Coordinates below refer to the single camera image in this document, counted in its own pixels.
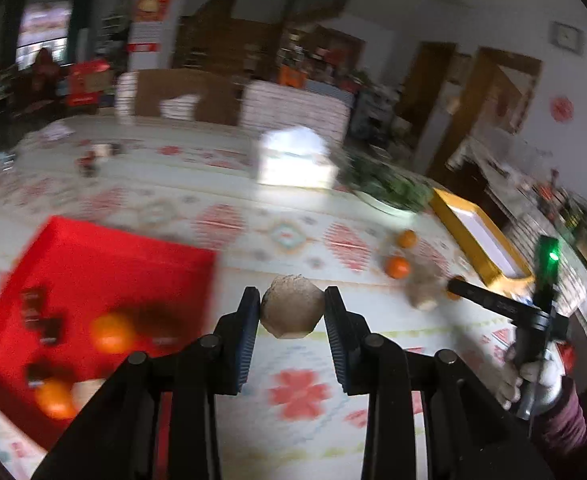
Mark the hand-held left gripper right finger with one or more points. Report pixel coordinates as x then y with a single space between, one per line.
337 330

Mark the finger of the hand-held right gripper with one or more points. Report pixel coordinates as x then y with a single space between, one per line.
488 302

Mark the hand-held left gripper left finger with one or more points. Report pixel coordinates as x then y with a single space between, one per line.
246 330

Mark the person's right forearm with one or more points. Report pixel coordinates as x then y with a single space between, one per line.
566 420

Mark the person's right hand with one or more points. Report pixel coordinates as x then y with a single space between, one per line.
543 375

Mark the yellow box lid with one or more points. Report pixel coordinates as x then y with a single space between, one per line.
478 230

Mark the sideboard with white cloth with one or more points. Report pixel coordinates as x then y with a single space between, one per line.
533 185

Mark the white oval plate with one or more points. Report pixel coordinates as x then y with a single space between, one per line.
386 206

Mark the green leafy vegetables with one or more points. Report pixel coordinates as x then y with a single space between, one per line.
383 180

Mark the white tissue box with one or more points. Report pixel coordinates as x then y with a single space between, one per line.
296 160

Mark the striped chair back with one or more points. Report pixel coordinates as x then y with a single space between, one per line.
298 110

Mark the brown chair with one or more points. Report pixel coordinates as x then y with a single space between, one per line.
183 90

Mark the red gift box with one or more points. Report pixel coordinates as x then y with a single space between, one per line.
89 82

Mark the dark green curtain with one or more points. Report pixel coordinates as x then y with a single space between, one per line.
80 25

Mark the window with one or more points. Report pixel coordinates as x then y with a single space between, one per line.
43 32

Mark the red round wall decoration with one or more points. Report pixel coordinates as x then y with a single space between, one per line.
562 109

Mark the square wall clock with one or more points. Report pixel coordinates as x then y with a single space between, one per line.
568 37

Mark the red wall calendar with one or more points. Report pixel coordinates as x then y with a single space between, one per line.
149 20

